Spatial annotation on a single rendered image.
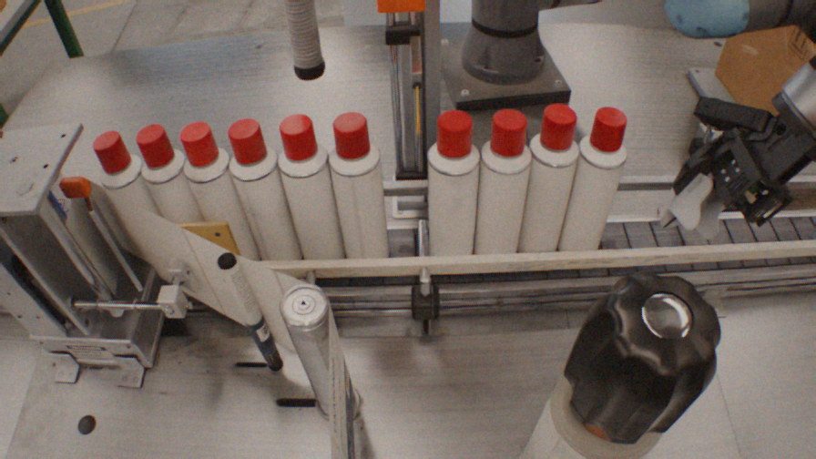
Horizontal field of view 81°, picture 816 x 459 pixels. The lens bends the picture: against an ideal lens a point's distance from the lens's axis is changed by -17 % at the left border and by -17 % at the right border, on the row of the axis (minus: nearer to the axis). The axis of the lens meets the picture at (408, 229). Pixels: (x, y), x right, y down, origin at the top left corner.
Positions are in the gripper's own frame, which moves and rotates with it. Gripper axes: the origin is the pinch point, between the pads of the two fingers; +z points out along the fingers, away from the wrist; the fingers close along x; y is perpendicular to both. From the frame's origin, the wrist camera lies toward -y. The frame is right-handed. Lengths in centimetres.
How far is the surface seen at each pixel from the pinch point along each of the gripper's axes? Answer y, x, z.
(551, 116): 0.3, -22.4, -4.6
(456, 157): 2.4, -28.8, 2.7
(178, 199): 2, -52, 21
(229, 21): -233, -66, 147
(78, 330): 15, -59, 33
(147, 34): -230, -109, 171
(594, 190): 2.5, -13.8, -0.3
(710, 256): 4.5, 6.0, -0.4
